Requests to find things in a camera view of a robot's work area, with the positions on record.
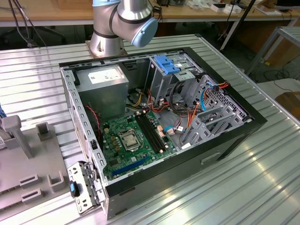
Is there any orange red disk power wire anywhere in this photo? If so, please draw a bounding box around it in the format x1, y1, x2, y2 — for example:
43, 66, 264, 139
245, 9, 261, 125
186, 81, 230, 133

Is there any silver disk bay cage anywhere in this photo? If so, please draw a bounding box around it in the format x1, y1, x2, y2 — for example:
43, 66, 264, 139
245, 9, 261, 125
180, 74, 255, 150

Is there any black RAM slot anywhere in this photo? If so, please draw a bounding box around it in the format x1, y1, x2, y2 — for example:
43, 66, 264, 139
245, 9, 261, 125
138, 113, 162, 153
135, 113, 160, 154
143, 112, 167, 151
141, 112, 165, 152

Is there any silver optical drive cage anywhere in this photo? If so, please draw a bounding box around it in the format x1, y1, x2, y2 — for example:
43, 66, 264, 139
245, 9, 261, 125
149, 53, 204, 104

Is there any silver CPU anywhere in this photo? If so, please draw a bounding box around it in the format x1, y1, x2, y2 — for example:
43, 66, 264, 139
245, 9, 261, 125
123, 135, 139, 149

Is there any CPU socket with metal cover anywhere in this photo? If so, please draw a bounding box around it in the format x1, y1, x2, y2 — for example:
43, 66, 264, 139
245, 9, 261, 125
118, 130, 144, 153

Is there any grey power supply unit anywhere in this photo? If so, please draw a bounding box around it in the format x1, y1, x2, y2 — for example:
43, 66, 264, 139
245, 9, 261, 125
75, 65, 129, 122

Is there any blue drive cage latch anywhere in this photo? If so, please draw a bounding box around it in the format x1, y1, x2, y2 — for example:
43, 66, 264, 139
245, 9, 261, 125
154, 55, 181, 75

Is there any blue expansion slot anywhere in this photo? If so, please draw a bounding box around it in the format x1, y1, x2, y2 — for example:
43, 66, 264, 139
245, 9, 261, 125
112, 156, 150, 178

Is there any green motherboard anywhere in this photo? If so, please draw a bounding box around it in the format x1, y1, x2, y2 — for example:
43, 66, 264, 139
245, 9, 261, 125
101, 110, 179, 181

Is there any black open PC case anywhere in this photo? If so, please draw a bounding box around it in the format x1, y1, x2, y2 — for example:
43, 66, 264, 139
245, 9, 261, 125
58, 46, 268, 221

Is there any grey parts rack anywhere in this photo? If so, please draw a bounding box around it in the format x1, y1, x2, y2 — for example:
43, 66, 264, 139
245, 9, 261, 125
0, 114, 71, 211

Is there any white box on desk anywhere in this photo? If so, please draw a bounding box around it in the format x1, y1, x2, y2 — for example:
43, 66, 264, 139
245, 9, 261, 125
210, 2, 242, 14

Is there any long wooden desk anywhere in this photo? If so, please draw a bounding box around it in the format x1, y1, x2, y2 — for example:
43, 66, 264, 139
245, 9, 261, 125
0, 0, 300, 29

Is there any brown cardboard box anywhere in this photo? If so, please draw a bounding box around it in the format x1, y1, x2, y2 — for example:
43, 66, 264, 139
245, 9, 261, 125
275, 91, 300, 118

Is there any orange red wire bundle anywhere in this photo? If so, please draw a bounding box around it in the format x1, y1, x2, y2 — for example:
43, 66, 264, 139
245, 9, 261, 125
147, 88, 172, 118

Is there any yellow black power wire bundle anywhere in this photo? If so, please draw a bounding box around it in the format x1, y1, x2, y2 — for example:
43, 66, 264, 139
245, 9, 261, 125
126, 90, 150, 111

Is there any black looped cable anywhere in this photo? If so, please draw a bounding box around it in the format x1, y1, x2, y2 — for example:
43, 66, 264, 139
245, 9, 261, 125
170, 81, 188, 115

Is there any blue disk data wire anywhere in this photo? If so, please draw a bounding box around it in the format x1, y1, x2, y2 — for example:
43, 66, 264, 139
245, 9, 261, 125
200, 85, 216, 113

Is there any red black fan wire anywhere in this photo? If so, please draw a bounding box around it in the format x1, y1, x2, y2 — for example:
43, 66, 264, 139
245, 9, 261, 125
85, 105, 102, 142

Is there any black blue bracket latch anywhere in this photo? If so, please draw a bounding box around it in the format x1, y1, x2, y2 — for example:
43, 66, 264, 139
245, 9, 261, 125
69, 180, 82, 198

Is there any silver hinged expansion bracket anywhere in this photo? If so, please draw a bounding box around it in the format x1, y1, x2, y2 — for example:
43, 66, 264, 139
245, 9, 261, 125
67, 160, 106, 216

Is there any grey arm cable bundle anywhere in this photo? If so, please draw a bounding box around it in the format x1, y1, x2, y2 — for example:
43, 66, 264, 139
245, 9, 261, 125
8, 0, 42, 47

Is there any aluminium frame table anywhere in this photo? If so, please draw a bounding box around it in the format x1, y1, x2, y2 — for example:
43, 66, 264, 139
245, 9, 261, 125
246, 26, 300, 77

